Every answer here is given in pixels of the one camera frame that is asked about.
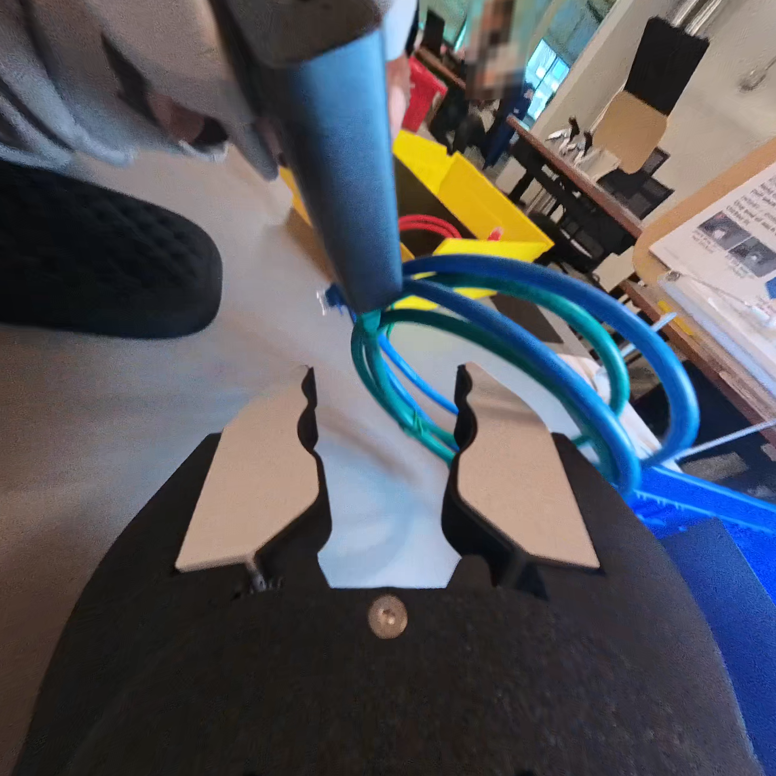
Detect green ethernet cable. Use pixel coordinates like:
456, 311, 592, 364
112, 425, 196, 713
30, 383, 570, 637
350, 273, 631, 464

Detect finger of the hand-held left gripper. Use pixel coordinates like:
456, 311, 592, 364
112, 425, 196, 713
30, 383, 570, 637
212, 0, 389, 67

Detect black textured fabric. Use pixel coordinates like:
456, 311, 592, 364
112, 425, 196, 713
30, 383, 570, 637
0, 159, 224, 339

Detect brown wooden table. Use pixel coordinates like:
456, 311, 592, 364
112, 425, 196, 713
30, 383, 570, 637
506, 114, 645, 268

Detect white paper sheet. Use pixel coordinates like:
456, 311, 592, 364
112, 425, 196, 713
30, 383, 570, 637
649, 162, 776, 331

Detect black ethernet port box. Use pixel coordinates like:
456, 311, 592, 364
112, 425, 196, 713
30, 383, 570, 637
282, 27, 406, 316

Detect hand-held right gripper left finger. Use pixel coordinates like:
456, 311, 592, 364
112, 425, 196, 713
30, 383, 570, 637
175, 364, 333, 586

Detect red plastic bin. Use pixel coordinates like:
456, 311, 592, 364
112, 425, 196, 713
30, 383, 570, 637
407, 56, 448, 133

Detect black and tan hanging tool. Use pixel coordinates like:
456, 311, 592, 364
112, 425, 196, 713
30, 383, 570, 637
597, 15, 711, 175

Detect window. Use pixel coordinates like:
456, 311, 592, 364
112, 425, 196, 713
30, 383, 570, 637
524, 39, 572, 105

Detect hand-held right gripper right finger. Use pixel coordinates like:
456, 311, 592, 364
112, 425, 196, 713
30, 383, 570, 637
441, 362, 602, 588

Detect red ethernet cable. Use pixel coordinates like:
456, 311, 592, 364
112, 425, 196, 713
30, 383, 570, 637
399, 214, 504, 242

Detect yellow plastic bin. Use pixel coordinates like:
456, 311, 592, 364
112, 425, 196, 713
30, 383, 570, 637
279, 130, 555, 310

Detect round wooden board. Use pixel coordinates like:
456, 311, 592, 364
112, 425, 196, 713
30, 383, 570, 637
632, 138, 776, 292

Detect blue plastic bin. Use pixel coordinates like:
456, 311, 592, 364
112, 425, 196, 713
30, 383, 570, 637
630, 464, 776, 776

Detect black chair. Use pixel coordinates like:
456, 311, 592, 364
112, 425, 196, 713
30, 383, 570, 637
597, 148, 675, 220

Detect blue ethernet cable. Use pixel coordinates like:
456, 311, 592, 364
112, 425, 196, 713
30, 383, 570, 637
324, 255, 701, 492

